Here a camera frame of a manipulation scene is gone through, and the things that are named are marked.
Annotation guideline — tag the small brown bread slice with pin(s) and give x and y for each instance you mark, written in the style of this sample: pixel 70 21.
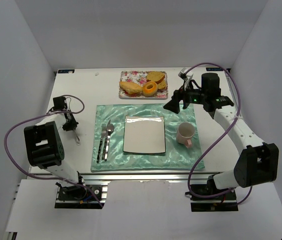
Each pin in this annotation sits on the small brown bread slice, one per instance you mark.
pixel 162 85

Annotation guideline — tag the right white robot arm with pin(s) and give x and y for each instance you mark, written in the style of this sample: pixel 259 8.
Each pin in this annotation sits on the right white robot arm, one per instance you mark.
pixel 258 161

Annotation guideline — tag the floral rectangular tray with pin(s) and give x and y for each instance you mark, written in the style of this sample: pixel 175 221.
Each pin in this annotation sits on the floral rectangular tray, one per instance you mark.
pixel 140 78

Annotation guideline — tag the aluminium frame rail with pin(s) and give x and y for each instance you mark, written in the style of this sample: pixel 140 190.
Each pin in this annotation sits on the aluminium frame rail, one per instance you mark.
pixel 177 177

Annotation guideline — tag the long yellow bread loaf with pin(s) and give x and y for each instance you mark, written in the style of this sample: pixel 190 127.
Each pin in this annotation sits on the long yellow bread loaf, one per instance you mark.
pixel 130 87

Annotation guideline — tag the orange ring donut bread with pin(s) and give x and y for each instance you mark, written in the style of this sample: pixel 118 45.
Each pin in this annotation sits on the orange ring donut bread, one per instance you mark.
pixel 150 89

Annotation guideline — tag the green satin placemat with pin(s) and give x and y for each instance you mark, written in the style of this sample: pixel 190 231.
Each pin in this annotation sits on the green satin placemat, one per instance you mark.
pixel 176 157

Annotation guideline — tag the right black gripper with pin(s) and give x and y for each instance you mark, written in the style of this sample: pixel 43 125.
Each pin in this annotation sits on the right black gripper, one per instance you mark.
pixel 179 97

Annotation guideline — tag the metal serving tongs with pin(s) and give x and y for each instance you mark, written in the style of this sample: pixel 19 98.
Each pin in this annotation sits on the metal serving tongs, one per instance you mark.
pixel 76 137

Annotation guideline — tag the pink mug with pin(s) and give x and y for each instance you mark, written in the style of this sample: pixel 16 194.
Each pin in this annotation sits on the pink mug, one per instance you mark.
pixel 185 133

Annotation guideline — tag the metal spoon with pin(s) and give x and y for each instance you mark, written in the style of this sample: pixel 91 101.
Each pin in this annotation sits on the metal spoon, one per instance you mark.
pixel 110 129

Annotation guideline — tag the white square plate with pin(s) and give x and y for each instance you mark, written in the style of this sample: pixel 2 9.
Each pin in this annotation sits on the white square plate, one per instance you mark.
pixel 144 135

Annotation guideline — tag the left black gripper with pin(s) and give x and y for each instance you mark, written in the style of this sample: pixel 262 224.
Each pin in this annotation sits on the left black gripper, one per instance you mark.
pixel 69 125

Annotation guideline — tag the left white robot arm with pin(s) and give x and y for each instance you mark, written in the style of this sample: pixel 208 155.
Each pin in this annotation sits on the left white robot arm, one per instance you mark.
pixel 44 145

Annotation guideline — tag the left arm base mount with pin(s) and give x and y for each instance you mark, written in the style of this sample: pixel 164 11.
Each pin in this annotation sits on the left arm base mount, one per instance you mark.
pixel 78 197

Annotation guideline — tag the large brown bread slice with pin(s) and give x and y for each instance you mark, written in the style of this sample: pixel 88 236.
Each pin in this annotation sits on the large brown bread slice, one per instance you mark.
pixel 155 76

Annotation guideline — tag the fork with dark handle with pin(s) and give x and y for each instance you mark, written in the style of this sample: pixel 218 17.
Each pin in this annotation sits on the fork with dark handle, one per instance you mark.
pixel 102 136

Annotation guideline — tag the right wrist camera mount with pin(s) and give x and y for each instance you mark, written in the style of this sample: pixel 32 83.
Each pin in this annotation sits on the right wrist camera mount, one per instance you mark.
pixel 186 76

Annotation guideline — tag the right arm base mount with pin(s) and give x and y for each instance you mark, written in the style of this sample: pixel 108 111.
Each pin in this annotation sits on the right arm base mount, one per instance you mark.
pixel 207 198

